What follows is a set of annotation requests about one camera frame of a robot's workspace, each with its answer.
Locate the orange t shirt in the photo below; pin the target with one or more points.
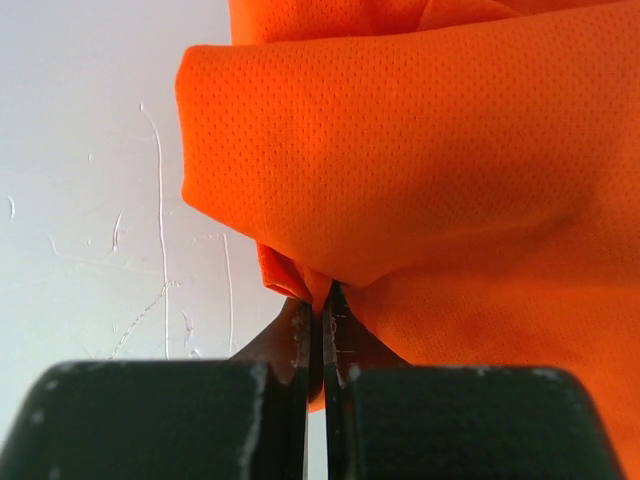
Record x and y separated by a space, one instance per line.
467 171

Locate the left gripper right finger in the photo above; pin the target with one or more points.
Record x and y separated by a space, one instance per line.
388 419

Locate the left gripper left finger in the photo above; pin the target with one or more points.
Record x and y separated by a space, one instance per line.
240 418

